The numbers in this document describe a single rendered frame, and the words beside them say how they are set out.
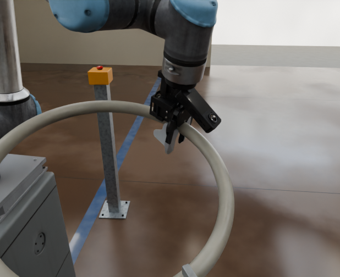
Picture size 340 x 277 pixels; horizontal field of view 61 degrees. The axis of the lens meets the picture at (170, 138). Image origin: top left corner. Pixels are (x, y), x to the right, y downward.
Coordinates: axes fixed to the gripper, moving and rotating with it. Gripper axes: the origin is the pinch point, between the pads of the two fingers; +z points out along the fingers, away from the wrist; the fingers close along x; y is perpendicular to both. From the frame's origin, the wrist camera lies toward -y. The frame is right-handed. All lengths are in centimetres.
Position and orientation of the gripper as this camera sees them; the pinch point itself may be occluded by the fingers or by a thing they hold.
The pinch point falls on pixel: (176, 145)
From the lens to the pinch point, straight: 76.0
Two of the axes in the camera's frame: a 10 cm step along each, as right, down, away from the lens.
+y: -8.0, -4.7, 3.6
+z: -1.3, 7.3, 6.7
